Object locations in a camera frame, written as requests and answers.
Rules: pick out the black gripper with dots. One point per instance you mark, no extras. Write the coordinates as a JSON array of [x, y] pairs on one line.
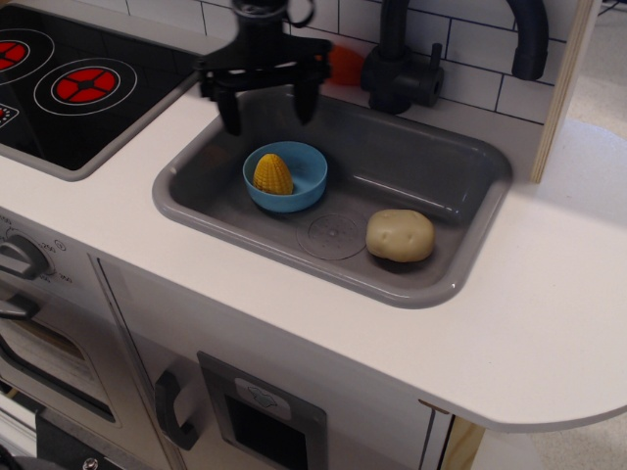
[[263, 55]]

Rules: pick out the yellow toy corn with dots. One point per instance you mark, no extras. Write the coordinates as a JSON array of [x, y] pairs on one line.
[[273, 176]]

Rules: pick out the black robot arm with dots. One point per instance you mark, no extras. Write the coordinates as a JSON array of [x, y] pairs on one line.
[[268, 8]]

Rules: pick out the blue plastic bowl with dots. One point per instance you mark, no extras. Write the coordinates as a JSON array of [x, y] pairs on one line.
[[308, 171]]

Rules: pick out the grey toy sink basin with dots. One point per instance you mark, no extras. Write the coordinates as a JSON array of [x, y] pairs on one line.
[[375, 162]]

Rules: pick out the orange toy vegetable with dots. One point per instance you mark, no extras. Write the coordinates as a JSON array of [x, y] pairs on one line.
[[346, 66]]

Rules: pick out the black toy faucet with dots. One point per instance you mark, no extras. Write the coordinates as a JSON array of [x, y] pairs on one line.
[[395, 81]]

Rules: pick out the beige toy potato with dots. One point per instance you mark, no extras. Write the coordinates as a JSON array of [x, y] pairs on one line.
[[400, 235]]

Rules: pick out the black toy stove top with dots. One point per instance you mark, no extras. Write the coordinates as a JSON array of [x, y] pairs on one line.
[[73, 94]]

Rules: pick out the grey oven knob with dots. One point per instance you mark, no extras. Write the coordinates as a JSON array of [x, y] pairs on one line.
[[21, 258]]

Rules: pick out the wooden side panel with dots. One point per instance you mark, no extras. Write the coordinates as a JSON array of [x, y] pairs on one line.
[[579, 37]]

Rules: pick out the grey dispenser panel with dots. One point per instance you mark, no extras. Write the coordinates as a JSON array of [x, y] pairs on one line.
[[276, 427]]

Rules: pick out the black cabinet door handle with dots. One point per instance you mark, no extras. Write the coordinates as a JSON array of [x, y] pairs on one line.
[[182, 433]]

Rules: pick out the grey oven door handle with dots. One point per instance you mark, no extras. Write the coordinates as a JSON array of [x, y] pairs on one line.
[[15, 306]]

